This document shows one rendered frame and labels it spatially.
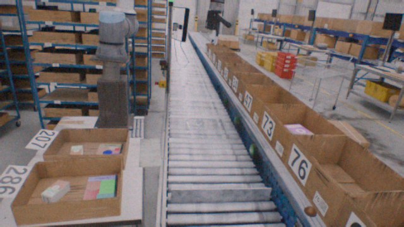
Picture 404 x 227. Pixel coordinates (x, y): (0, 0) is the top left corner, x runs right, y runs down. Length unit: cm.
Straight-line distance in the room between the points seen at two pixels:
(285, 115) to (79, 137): 126
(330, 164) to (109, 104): 134
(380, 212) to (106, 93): 150
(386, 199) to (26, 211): 126
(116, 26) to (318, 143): 127
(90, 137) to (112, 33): 63
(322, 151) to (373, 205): 40
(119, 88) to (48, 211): 85
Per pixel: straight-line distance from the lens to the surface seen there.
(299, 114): 163
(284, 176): 116
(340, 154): 138
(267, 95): 194
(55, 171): 133
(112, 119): 172
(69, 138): 160
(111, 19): 157
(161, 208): 113
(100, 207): 106
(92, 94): 282
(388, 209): 108
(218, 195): 115
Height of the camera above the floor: 153
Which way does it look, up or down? 23 degrees down
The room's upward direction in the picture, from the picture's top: 5 degrees clockwise
